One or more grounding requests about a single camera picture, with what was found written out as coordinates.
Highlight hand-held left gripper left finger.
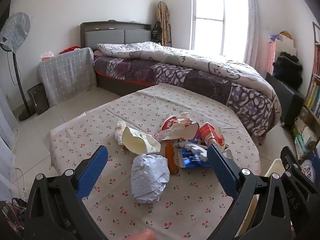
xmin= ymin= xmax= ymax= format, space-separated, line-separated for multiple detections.
xmin=24 ymin=145 xmax=110 ymax=240

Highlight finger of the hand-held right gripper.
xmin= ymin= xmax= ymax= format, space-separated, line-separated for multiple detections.
xmin=280 ymin=145 xmax=320 ymax=240

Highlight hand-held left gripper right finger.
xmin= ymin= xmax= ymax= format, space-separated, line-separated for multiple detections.
xmin=207 ymin=144 xmax=292 ymax=240

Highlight torn blue box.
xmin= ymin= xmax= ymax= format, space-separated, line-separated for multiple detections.
xmin=179 ymin=140 xmax=209 ymax=157

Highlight orange packet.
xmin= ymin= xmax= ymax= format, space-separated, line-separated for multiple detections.
xmin=165 ymin=140 xmax=180 ymax=174

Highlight red white crushed carton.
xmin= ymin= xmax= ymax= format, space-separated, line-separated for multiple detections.
xmin=166 ymin=119 xmax=200 ymax=140

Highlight white paper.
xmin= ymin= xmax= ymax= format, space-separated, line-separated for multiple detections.
xmin=131 ymin=154 xmax=170 ymax=204

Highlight person's left hand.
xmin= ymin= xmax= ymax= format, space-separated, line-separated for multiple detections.
xmin=130 ymin=229 xmax=157 ymax=240

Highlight blue white detergent bags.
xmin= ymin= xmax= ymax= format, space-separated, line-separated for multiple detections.
xmin=299 ymin=147 xmax=320 ymax=180

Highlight crumpled white tissue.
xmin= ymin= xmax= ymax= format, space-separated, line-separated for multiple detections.
xmin=114 ymin=121 xmax=128 ymax=145

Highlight pile of leaning books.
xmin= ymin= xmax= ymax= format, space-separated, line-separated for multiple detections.
xmin=292 ymin=116 xmax=318 ymax=160

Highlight cherry print tablecloth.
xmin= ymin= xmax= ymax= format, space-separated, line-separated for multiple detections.
xmin=49 ymin=83 xmax=262 ymax=240

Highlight dark box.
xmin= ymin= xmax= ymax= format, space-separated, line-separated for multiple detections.
xmin=27 ymin=84 xmax=49 ymax=115

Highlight dark plaid cloth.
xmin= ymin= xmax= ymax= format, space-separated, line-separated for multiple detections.
xmin=0 ymin=200 xmax=27 ymax=240

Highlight grey checked cloth cover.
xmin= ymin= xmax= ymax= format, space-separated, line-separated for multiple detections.
xmin=37 ymin=47 xmax=98 ymax=108

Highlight row of upright books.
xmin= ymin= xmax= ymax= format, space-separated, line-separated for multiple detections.
xmin=304 ymin=76 xmax=320 ymax=120

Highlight purple patterned bed sheet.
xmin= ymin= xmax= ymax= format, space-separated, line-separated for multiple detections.
xmin=93 ymin=55 xmax=275 ymax=143

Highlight white cartoon print quilt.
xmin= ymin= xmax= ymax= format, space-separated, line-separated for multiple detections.
xmin=96 ymin=42 xmax=282 ymax=135

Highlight black clothing pile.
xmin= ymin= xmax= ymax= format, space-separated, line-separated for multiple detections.
xmin=272 ymin=52 xmax=303 ymax=90

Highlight red clothing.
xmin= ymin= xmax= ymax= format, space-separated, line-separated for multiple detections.
xmin=59 ymin=46 xmax=80 ymax=55

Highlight pink fabric organizer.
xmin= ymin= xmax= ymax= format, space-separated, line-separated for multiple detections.
xmin=266 ymin=34 xmax=278 ymax=74

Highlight wooden bookshelf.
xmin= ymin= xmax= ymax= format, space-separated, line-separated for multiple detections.
xmin=292 ymin=21 xmax=320 ymax=160

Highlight bed with grey headboard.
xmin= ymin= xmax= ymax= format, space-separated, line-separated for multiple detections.
xmin=80 ymin=21 xmax=283 ymax=145

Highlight light curtain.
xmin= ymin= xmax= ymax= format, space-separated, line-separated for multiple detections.
xmin=244 ymin=0 xmax=259 ymax=68

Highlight window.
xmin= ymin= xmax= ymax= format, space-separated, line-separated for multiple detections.
xmin=192 ymin=0 xmax=249 ymax=63

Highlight black bag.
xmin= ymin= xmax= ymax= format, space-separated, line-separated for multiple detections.
xmin=151 ymin=21 xmax=163 ymax=44

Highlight standing fan with plastic cover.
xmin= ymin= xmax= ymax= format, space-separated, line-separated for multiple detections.
xmin=0 ymin=12 xmax=35 ymax=122

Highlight plaid coat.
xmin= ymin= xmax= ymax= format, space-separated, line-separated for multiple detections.
xmin=156 ymin=2 xmax=170 ymax=47

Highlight white cable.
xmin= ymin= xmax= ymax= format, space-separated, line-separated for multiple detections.
xmin=15 ymin=167 xmax=27 ymax=190

